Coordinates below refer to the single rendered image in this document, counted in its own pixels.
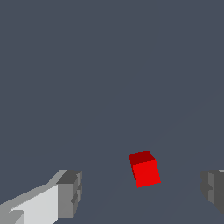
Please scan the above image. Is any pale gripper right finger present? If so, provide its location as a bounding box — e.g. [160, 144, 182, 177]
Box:
[199, 169, 224, 216]

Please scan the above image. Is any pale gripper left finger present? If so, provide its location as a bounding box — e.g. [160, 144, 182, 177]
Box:
[0, 169, 83, 224]

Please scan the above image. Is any red cube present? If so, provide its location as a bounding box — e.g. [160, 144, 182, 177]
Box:
[128, 150, 162, 189]

